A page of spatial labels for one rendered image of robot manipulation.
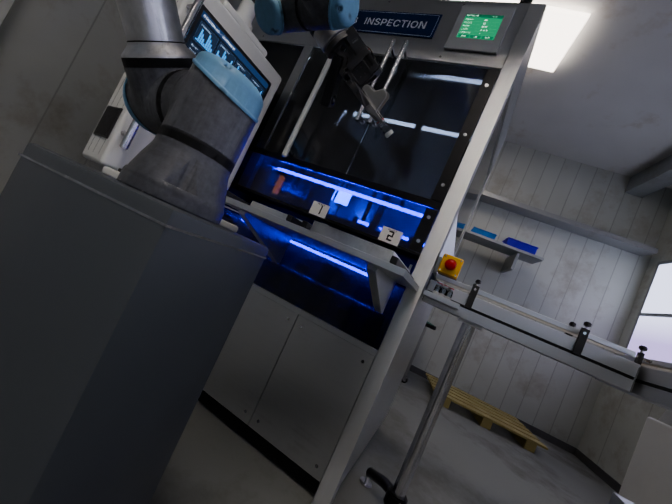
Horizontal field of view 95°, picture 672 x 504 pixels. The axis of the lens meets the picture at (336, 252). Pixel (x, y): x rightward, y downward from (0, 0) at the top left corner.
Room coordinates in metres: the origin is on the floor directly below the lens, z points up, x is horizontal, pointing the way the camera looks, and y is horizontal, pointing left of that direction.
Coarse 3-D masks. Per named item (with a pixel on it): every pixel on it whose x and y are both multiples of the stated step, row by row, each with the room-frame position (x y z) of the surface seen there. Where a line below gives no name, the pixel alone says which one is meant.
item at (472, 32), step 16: (464, 16) 1.23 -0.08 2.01; (480, 16) 1.20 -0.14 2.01; (496, 16) 1.18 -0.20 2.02; (512, 16) 1.16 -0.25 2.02; (464, 32) 1.22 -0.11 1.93; (480, 32) 1.19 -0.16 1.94; (496, 32) 1.17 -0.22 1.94; (448, 48) 1.24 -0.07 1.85; (464, 48) 1.21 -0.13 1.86; (480, 48) 1.18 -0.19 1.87; (496, 48) 1.16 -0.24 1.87
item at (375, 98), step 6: (366, 84) 0.71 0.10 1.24; (366, 90) 0.71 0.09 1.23; (372, 90) 0.71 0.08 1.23; (378, 90) 0.71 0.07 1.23; (384, 90) 0.70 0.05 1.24; (366, 96) 0.73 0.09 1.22; (372, 96) 0.72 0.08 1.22; (378, 96) 0.71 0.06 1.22; (384, 96) 0.71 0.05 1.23; (372, 102) 0.72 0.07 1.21; (378, 102) 0.72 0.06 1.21; (366, 108) 0.72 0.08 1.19; (372, 108) 0.72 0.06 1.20; (378, 108) 0.73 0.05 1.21; (372, 114) 0.73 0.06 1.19; (378, 114) 0.74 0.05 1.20; (378, 120) 0.74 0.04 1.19
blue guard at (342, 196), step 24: (240, 168) 1.54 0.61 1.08; (264, 168) 1.49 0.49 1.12; (288, 168) 1.43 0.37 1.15; (264, 192) 1.46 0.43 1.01; (288, 192) 1.41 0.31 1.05; (312, 192) 1.37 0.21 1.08; (336, 192) 1.32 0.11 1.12; (360, 192) 1.28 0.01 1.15; (336, 216) 1.30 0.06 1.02; (360, 216) 1.26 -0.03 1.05; (384, 216) 1.23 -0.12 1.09; (408, 216) 1.19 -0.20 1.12; (408, 240) 1.18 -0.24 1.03
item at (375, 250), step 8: (320, 224) 0.90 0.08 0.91; (320, 232) 0.90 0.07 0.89; (328, 232) 0.89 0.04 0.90; (336, 232) 0.88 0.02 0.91; (344, 232) 0.87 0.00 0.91; (336, 240) 0.88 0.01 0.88; (344, 240) 0.87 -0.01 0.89; (352, 240) 0.86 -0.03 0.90; (360, 240) 0.85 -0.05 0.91; (360, 248) 0.85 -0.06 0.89; (368, 248) 0.84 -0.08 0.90; (376, 248) 0.83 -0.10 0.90; (384, 248) 0.82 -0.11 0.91; (376, 256) 0.83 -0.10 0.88; (384, 256) 0.82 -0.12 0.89
